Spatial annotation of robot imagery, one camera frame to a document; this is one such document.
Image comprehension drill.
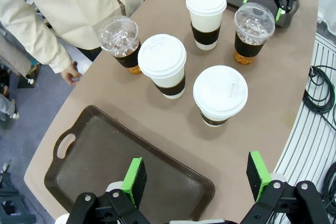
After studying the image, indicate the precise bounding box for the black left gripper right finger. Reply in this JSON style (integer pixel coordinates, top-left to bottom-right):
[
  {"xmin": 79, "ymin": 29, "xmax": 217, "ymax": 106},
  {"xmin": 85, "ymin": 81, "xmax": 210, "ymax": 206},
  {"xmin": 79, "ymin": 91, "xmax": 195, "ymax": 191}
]
[{"xmin": 240, "ymin": 150, "xmax": 332, "ymax": 224}]

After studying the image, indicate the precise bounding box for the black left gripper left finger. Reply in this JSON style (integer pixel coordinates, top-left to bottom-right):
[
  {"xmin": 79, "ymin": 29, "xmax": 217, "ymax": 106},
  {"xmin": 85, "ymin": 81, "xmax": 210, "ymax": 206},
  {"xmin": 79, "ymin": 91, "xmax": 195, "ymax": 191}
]
[{"xmin": 65, "ymin": 157, "xmax": 151, "ymax": 224}]

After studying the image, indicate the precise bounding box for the clear plastic iced tea cup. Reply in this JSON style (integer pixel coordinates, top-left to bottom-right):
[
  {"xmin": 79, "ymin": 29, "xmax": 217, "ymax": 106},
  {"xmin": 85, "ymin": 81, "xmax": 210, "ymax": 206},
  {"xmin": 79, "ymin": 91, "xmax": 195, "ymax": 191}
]
[
  {"xmin": 99, "ymin": 15, "xmax": 142, "ymax": 75},
  {"xmin": 234, "ymin": 2, "xmax": 276, "ymax": 66}
]

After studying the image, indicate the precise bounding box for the white lidded paper coffee cup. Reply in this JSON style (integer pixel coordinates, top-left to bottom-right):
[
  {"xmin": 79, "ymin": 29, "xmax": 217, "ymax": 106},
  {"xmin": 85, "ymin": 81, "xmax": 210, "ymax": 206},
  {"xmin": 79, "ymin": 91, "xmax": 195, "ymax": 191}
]
[
  {"xmin": 137, "ymin": 34, "xmax": 187, "ymax": 100},
  {"xmin": 185, "ymin": 0, "xmax": 227, "ymax": 51},
  {"xmin": 193, "ymin": 65, "xmax": 249, "ymax": 127}
]

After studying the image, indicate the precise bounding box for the person's right forearm beige sleeve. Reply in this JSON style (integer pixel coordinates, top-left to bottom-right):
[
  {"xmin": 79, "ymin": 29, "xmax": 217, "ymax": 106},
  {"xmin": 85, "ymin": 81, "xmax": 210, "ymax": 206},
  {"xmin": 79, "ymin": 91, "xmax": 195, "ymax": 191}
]
[{"xmin": 0, "ymin": 0, "xmax": 73, "ymax": 74}]

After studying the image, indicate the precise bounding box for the person's right hand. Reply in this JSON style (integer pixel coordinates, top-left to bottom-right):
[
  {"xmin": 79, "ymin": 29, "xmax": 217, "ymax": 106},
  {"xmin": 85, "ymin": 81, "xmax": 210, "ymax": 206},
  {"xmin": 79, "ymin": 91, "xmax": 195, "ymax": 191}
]
[{"xmin": 60, "ymin": 61, "xmax": 83, "ymax": 86}]

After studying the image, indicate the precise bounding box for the white ribbed base platform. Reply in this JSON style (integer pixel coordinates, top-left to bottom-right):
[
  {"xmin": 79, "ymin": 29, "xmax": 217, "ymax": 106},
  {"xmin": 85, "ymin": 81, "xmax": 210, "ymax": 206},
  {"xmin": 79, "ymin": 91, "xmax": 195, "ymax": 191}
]
[{"xmin": 272, "ymin": 33, "xmax": 336, "ymax": 224}]

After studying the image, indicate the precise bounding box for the white crumpled cover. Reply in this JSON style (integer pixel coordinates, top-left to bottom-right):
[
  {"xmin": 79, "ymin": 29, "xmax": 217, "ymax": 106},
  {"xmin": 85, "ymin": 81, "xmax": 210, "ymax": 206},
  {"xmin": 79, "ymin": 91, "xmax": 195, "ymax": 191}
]
[{"xmin": 316, "ymin": 6, "xmax": 336, "ymax": 36}]

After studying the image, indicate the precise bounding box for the black square mannequin base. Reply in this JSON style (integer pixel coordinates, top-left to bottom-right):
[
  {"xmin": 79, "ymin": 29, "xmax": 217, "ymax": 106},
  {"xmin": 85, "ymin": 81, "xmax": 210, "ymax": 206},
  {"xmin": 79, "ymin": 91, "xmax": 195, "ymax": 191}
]
[{"xmin": 17, "ymin": 63, "xmax": 41, "ymax": 89}]

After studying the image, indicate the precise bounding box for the grey clothed bystander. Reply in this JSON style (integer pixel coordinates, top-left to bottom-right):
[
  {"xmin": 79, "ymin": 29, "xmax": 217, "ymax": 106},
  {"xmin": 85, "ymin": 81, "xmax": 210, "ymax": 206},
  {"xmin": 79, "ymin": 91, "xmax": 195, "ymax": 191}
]
[{"xmin": 0, "ymin": 22, "xmax": 34, "ymax": 78}]

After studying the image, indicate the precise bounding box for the person in beige shirt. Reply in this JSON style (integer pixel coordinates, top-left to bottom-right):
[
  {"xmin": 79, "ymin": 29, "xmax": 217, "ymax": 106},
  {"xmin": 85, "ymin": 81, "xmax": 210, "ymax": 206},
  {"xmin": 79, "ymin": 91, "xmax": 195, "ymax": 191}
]
[{"xmin": 0, "ymin": 0, "xmax": 155, "ymax": 62}]

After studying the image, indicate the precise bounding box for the black cable bundle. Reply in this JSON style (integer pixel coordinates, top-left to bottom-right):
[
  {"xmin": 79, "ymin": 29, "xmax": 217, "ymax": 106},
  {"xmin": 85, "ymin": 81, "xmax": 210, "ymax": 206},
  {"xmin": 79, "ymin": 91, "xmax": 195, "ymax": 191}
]
[{"xmin": 320, "ymin": 161, "xmax": 336, "ymax": 216}]

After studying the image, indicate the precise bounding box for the coiled black floor cable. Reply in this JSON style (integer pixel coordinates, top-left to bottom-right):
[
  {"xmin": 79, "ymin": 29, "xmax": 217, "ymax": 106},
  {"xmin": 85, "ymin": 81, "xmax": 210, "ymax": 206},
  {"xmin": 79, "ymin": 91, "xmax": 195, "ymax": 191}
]
[{"xmin": 302, "ymin": 65, "xmax": 336, "ymax": 132}]

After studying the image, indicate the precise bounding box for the black metal stand frame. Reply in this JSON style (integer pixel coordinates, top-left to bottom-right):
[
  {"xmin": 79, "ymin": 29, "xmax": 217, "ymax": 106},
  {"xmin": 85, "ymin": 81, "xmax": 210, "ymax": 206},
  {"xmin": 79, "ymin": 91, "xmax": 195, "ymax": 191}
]
[{"xmin": 0, "ymin": 159, "xmax": 36, "ymax": 224}]

